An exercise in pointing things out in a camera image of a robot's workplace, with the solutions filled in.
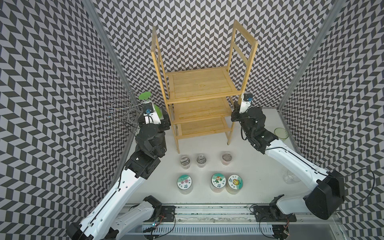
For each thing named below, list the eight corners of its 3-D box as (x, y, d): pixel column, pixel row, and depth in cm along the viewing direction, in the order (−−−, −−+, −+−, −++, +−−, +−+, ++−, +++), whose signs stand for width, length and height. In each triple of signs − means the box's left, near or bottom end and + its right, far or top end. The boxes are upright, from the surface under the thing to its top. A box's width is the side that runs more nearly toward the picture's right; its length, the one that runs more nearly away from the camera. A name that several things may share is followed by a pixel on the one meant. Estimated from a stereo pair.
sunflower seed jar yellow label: (225, 194, 81) (228, 189, 74) (224, 179, 86) (226, 174, 79) (240, 194, 81) (244, 189, 74) (238, 179, 86) (241, 174, 79)
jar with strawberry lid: (210, 192, 82) (211, 188, 75) (209, 178, 86) (210, 173, 79) (224, 192, 82) (227, 188, 75) (223, 178, 86) (225, 173, 79)
